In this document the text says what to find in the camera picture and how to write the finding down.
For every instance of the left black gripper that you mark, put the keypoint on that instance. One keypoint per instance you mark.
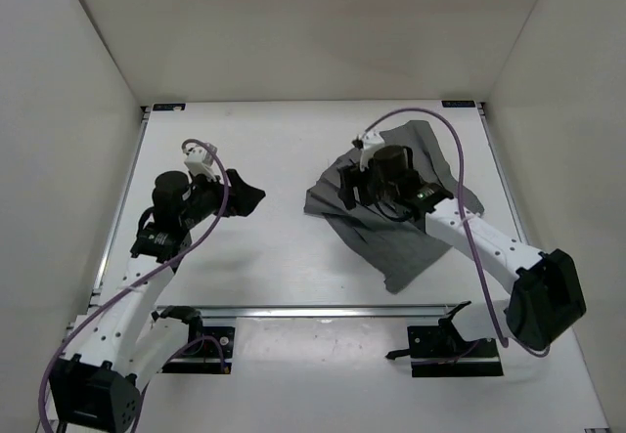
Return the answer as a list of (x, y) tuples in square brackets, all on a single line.
[(243, 196)]

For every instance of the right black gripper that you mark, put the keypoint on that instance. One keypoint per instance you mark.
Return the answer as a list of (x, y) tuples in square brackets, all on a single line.
[(352, 177)]

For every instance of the grey pleated skirt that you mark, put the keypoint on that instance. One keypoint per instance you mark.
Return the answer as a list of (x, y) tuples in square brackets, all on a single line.
[(400, 251)]

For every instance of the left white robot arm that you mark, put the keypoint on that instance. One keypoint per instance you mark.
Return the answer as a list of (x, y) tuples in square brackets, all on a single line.
[(100, 378)]

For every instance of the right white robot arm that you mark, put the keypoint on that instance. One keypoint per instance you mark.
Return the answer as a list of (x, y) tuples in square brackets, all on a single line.
[(545, 294)]

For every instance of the left blue corner label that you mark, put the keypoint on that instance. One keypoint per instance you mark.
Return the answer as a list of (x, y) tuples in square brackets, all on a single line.
[(168, 107)]

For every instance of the blue corner label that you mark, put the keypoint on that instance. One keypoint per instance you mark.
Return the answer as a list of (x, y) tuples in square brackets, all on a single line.
[(458, 104), (168, 107)]

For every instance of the right blue corner label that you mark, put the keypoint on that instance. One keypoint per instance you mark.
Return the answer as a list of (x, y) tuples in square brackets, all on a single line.
[(458, 104)]

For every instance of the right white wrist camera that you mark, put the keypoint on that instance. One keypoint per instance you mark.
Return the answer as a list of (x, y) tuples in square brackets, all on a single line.
[(368, 143)]

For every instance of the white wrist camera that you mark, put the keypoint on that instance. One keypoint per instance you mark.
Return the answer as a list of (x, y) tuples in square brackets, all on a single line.
[(199, 160), (368, 143)]

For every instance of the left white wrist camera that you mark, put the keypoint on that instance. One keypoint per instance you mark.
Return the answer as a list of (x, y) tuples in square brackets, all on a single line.
[(199, 160)]

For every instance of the aluminium front rail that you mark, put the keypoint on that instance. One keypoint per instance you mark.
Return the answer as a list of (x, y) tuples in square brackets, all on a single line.
[(326, 311)]

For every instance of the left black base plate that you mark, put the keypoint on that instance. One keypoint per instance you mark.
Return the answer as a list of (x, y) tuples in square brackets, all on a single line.
[(211, 353)]

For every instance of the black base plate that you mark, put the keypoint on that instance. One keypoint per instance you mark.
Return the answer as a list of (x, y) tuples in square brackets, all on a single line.
[(433, 353), (211, 353)]

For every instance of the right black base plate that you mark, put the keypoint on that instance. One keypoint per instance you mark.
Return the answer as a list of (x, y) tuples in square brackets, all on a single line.
[(433, 353)]

